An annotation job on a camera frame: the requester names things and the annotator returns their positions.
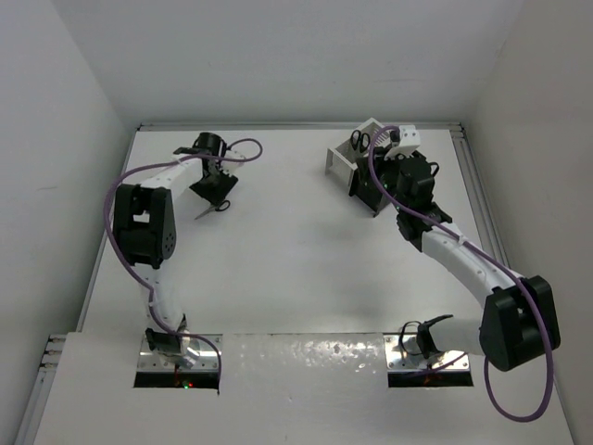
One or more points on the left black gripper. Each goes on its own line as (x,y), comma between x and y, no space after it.
(214,195)

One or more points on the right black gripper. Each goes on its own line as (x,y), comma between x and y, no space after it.
(381,162)

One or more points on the black handled scissors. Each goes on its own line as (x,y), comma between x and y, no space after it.
(360,141)
(221,207)

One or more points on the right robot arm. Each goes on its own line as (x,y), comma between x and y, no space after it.
(519,321)

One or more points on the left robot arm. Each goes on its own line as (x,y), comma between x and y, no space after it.
(144,230)

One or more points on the black slotted container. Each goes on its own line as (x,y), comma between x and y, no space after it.
(368,194)

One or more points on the white slotted container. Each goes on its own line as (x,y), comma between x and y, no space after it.
(340,161)

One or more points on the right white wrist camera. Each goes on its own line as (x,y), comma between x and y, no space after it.
(404,140)

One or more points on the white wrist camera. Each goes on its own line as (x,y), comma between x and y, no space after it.
(232,161)
(404,140)

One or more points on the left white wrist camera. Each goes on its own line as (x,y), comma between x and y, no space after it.
(232,161)

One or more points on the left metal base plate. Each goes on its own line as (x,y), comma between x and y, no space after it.
(196,356)

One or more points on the metal base plate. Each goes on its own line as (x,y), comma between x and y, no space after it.
(403,356)
(196,356)

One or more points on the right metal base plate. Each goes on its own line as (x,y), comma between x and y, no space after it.
(403,356)

